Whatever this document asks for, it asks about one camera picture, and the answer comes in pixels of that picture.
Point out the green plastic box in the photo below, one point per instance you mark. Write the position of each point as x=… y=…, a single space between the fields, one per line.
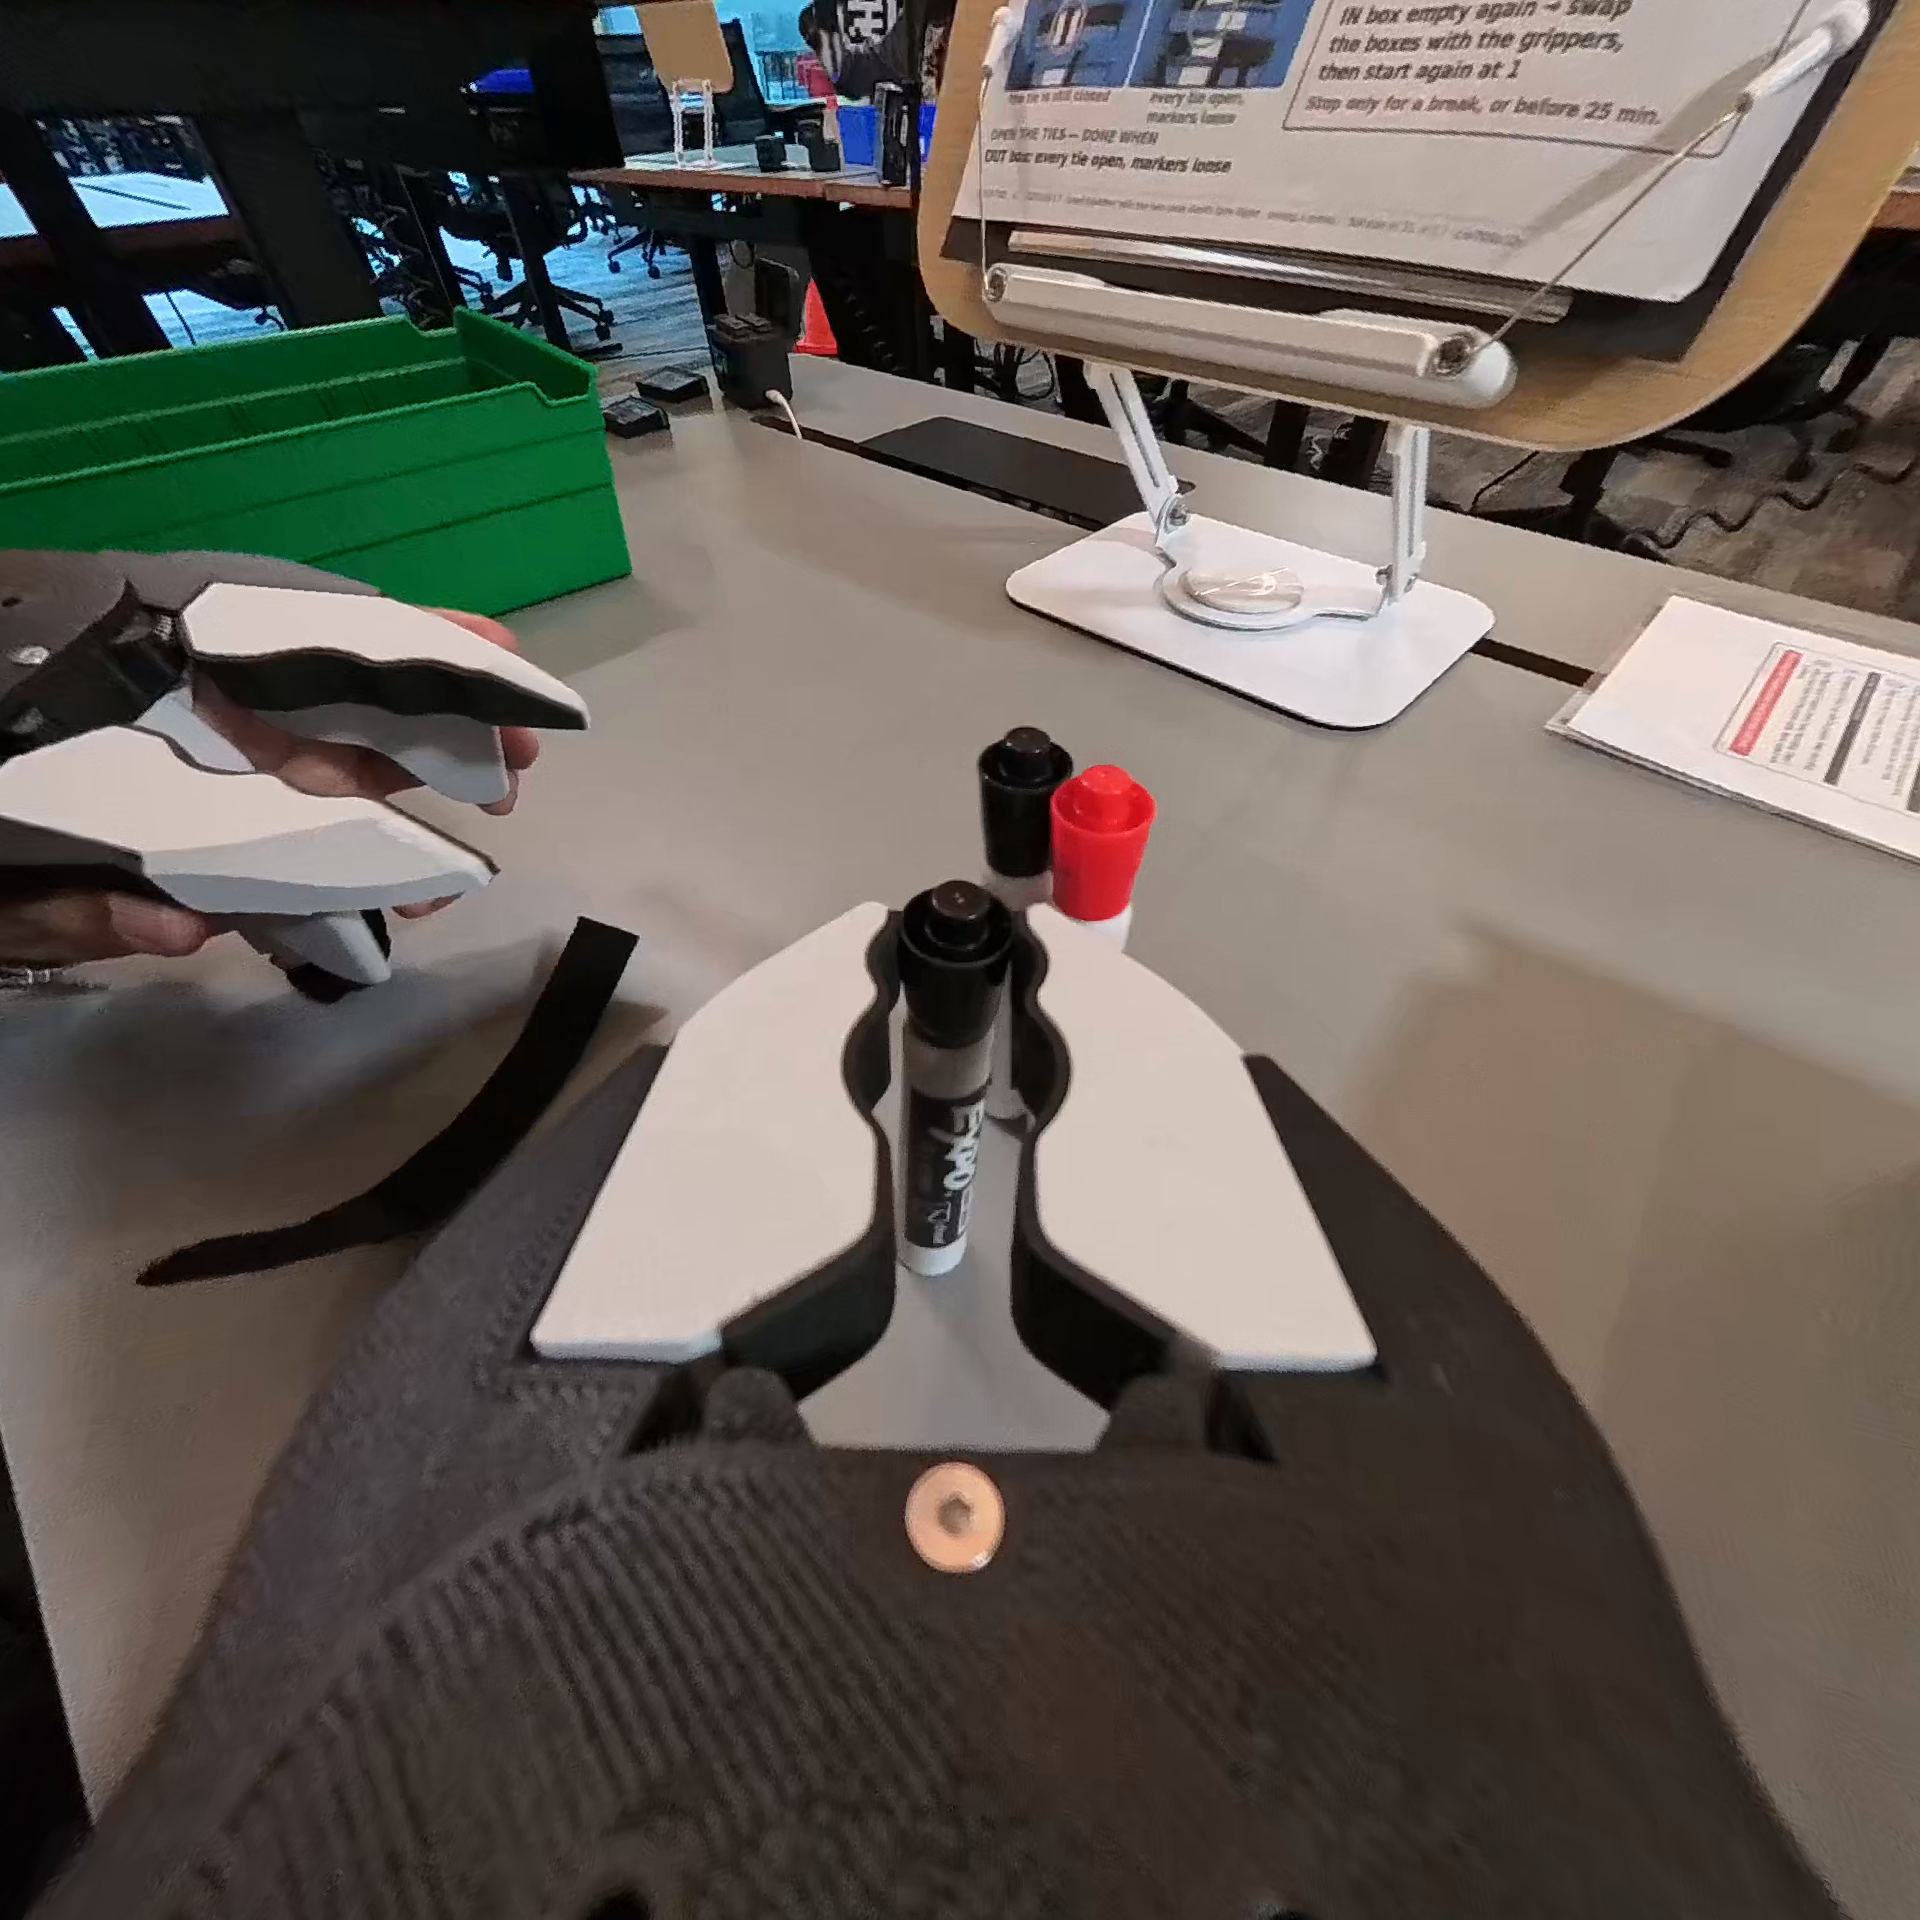
x=299 y=464

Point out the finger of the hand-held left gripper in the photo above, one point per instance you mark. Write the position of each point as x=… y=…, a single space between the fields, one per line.
x=224 y=826
x=345 y=638

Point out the orange cone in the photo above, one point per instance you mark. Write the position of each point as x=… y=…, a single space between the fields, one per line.
x=813 y=323

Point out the blue bin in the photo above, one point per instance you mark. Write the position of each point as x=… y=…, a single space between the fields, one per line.
x=858 y=142

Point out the wooden document stand white base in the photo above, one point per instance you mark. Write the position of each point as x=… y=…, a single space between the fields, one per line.
x=1290 y=662

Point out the black battery charger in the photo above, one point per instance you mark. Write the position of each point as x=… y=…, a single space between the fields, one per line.
x=751 y=352

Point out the black office chair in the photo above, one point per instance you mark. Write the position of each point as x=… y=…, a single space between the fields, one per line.
x=539 y=242

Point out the clear acrylic stand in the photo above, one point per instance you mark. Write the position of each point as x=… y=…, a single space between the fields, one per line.
x=695 y=130

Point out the printed instruction sheet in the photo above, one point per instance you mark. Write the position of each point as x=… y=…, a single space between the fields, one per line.
x=1425 y=165

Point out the laminated printed sheet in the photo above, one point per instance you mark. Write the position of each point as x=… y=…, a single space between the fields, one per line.
x=1695 y=692

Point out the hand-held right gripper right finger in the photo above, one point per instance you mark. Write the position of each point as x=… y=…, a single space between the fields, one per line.
x=1201 y=1186

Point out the red dry erase marker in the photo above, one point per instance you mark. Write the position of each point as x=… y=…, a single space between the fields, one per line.
x=1099 y=839

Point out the small black device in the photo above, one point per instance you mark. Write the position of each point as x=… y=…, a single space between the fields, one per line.
x=652 y=407

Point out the person's dark clothing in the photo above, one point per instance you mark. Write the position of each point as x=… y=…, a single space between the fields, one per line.
x=24 y=1724

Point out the black dry erase marker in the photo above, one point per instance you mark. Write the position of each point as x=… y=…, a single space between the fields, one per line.
x=1023 y=796
x=949 y=1142

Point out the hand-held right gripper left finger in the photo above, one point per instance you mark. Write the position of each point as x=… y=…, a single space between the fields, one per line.
x=721 y=1186

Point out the wooden background desk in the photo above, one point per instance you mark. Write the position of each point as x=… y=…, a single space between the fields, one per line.
x=721 y=182

